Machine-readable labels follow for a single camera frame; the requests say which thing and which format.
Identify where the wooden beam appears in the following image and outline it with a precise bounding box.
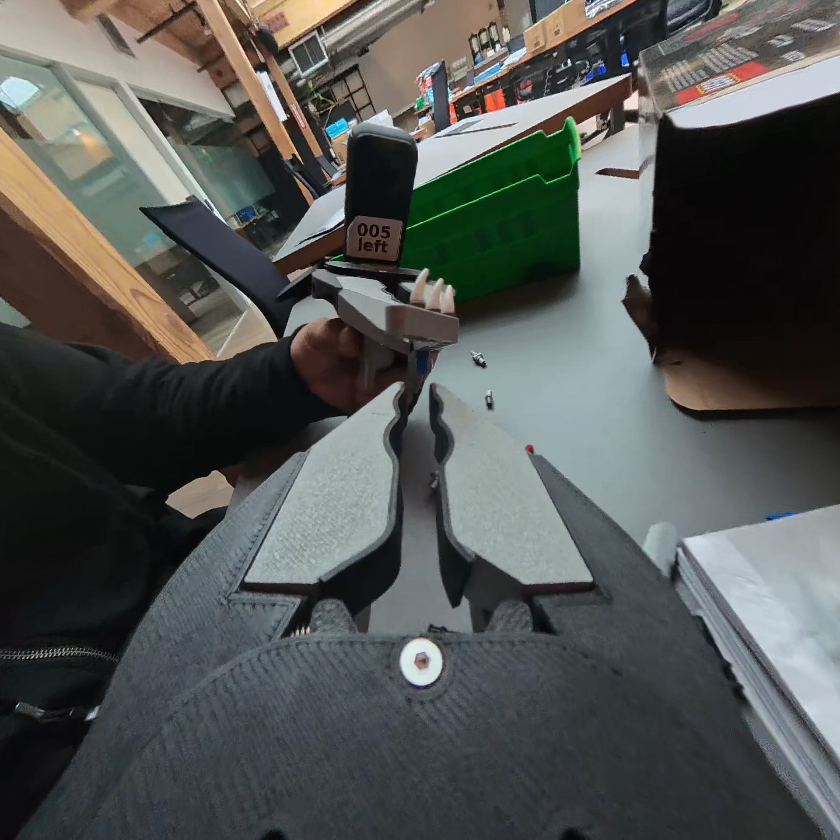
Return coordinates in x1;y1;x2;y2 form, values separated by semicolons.
0;128;217;364

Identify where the grey cylinder lego piece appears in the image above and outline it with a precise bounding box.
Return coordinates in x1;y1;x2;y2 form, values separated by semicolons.
643;521;679;578

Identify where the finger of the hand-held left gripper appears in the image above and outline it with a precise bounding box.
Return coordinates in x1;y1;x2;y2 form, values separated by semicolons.
336;294;460;349
311;271;403;311

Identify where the white claw lego piece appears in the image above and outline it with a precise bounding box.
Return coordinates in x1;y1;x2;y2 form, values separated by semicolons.
411;268;458;315

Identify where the wall air conditioner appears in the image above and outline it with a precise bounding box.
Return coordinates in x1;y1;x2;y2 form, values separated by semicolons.
287;29;329;78

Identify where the lego instruction booklet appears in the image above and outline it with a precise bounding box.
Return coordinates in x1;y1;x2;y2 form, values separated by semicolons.
675;504;840;837

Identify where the black cardboard box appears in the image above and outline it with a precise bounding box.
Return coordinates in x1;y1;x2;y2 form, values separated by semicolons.
622;77;840;412

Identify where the green plastic bin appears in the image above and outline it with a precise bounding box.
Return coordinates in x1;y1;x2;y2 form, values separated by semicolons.
328;117;583;305

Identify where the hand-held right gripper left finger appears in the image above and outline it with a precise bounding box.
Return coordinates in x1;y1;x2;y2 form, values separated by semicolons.
241;382;409;614

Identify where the small blue white lego assembly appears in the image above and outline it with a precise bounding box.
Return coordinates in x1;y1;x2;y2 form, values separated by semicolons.
406;344;435;403

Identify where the black office chair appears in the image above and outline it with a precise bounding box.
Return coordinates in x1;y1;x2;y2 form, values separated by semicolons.
140;199;312;340

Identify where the person's left hand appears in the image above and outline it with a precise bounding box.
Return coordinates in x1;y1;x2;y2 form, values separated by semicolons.
290;318;412;416

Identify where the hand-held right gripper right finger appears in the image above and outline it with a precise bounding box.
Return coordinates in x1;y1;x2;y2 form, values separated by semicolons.
428;383;595;632

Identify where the printed lego set box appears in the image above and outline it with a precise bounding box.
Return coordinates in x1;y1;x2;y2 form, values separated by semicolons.
637;0;840;120

